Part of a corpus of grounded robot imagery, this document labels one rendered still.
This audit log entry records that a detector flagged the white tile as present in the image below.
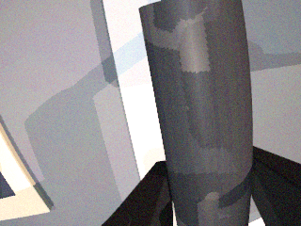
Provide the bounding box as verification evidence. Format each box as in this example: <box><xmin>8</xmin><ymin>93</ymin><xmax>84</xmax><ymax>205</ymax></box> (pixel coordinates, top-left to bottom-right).
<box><xmin>0</xmin><ymin>123</ymin><xmax>52</xmax><ymax>221</ymax></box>

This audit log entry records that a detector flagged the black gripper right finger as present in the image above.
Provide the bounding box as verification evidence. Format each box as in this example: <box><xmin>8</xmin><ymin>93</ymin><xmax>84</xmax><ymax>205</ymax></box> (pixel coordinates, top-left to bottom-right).
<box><xmin>251</xmin><ymin>147</ymin><xmax>301</xmax><ymax>226</ymax></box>

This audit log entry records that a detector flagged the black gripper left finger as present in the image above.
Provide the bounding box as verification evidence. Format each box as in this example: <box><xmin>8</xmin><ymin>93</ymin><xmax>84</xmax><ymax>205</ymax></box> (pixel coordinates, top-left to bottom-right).
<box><xmin>101</xmin><ymin>159</ymin><xmax>174</xmax><ymax>226</ymax></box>

